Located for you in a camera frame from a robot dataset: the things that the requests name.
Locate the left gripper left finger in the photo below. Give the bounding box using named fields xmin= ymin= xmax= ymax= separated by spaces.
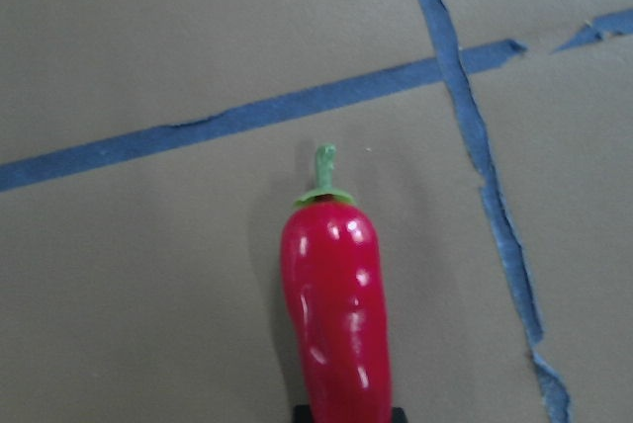
xmin=293 ymin=404 xmax=315 ymax=423

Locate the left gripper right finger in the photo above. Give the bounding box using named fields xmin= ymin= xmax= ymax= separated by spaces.
xmin=391 ymin=407 xmax=408 ymax=423

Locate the red chili pepper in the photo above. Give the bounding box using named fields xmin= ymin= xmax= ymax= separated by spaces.
xmin=280 ymin=143 xmax=392 ymax=422

